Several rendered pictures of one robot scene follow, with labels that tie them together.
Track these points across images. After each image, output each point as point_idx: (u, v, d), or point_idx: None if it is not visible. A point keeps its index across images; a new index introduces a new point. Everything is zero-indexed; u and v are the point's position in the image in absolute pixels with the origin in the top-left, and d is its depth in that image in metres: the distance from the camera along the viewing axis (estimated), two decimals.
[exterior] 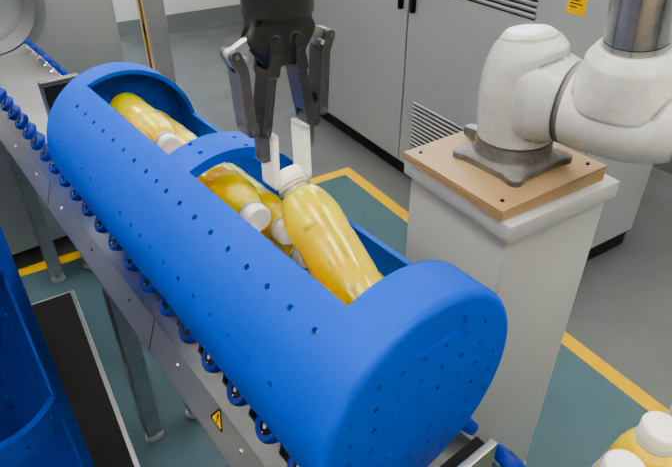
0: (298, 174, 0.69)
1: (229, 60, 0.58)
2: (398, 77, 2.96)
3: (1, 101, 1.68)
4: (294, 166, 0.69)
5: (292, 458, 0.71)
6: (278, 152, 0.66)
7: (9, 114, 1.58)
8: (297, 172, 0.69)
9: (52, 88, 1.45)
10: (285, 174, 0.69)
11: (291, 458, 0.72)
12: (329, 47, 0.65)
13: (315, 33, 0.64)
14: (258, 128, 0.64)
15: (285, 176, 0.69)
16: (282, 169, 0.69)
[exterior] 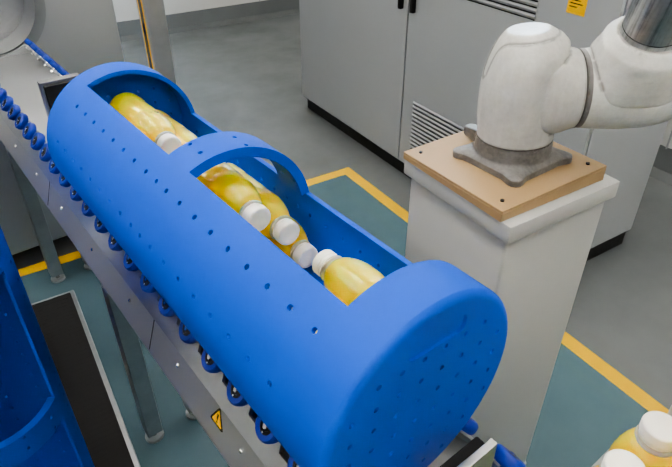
0: None
1: None
2: (398, 77, 2.96)
3: (1, 101, 1.68)
4: None
5: (292, 458, 0.71)
6: None
7: (9, 114, 1.58)
8: None
9: (52, 88, 1.45)
10: None
11: (291, 458, 0.72)
12: None
13: None
14: None
15: None
16: None
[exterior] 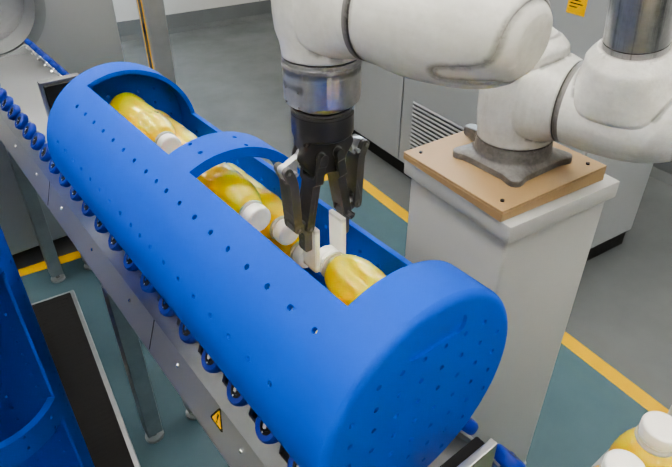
0: None
1: (282, 175, 0.68)
2: (398, 77, 2.96)
3: (1, 101, 1.68)
4: None
5: (292, 458, 0.71)
6: (319, 243, 0.77)
7: (9, 114, 1.58)
8: None
9: (52, 88, 1.45)
10: None
11: (291, 458, 0.72)
12: (364, 154, 0.75)
13: (352, 143, 0.74)
14: (303, 225, 0.74)
15: None
16: None
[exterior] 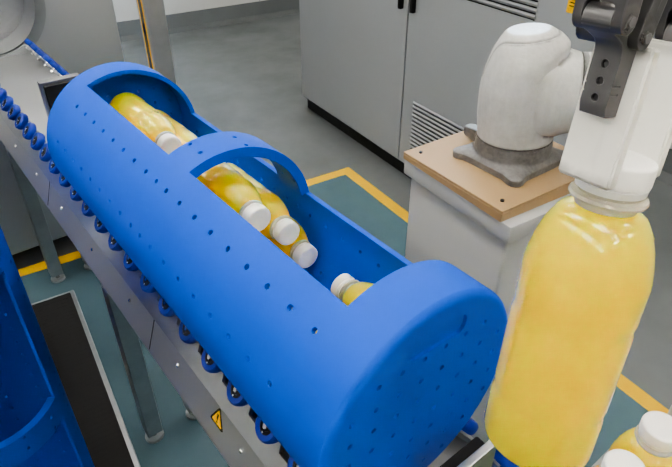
0: None
1: None
2: (398, 77, 2.96)
3: (1, 101, 1.68)
4: None
5: (292, 458, 0.71)
6: (646, 94, 0.27)
7: (9, 114, 1.58)
8: None
9: (52, 88, 1.45)
10: None
11: (291, 458, 0.72)
12: None
13: None
14: (631, 18, 0.26)
15: None
16: None
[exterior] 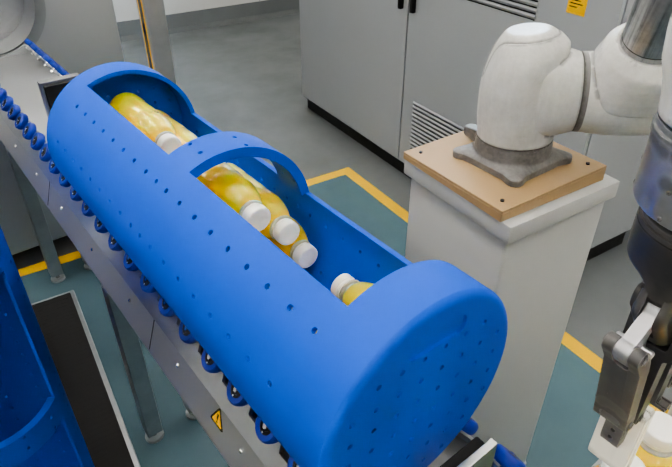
0: None
1: (628, 364, 0.35)
2: (398, 77, 2.96)
3: (1, 101, 1.68)
4: None
5: (292, 458, 0.71)
6: (642, 433, 0.44)
7: (9, 114, 1.58)
8: None
9: (52, 88, 1.45)
10: None
11: (291, 458, 0.72)
12: None
13: None
14: None
15: None
16: None
